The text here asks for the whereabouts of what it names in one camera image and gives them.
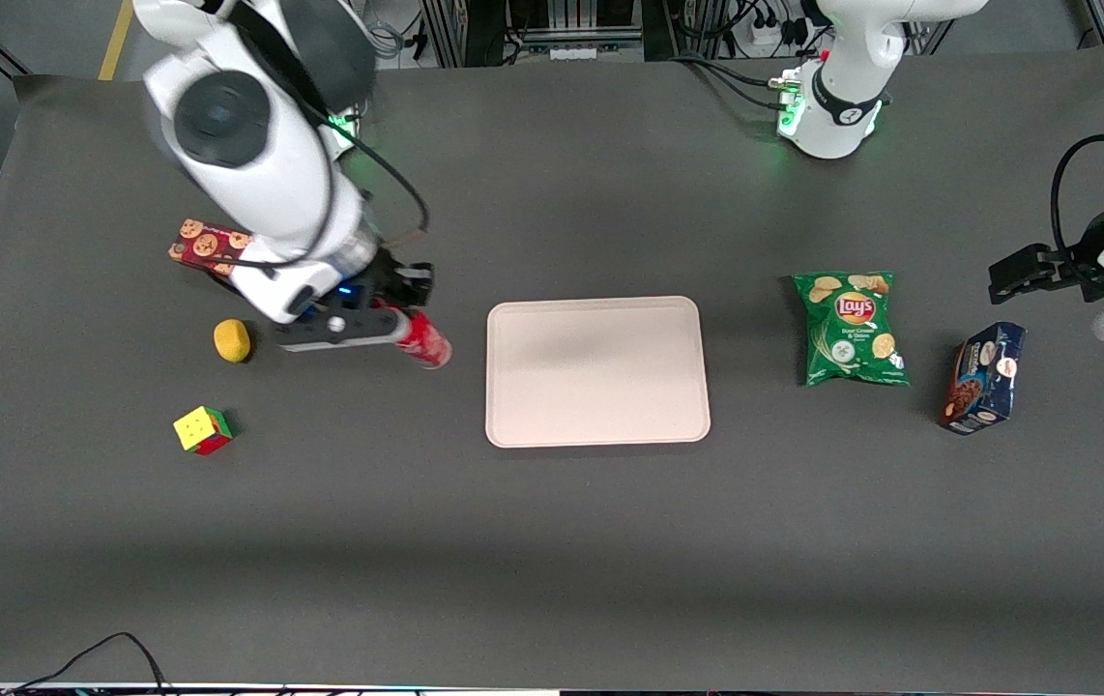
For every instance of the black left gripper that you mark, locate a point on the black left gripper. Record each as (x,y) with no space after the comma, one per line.
(1071,261)

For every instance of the colourful Rubik's cube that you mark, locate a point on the colourful Rubik's cube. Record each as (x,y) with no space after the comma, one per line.
(200,430)

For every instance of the red coke bottle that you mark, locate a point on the red coke bottle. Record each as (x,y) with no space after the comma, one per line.
(428,344)

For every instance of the dark blue cookie box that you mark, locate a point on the dark blue cookie box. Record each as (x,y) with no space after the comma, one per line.
(983,379)

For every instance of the aluminium frame post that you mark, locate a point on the aluminium frame post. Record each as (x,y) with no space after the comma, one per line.
(442,31)

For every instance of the white power strip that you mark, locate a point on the white power strip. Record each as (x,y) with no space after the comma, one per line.
(776,33)

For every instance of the beige plastic tray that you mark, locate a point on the beige plastic tray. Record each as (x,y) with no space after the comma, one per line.
(596,371)

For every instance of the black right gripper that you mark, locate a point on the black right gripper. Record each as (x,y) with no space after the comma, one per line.
(395,280)

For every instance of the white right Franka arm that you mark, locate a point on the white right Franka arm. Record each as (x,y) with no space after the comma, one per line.
(262,174)

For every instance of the red chocolate chip cookie box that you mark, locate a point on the red chocolate chip cookie box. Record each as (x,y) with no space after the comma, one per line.
(199,244)

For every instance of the yellow lemon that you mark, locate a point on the yellow lemon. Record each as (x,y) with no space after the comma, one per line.
(232,340)

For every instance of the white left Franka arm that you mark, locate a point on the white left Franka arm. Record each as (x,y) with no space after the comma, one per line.
(837,116)

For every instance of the green Lay's chips bag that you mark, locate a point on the green Lay's chips bag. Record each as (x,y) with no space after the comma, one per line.
(852,329)

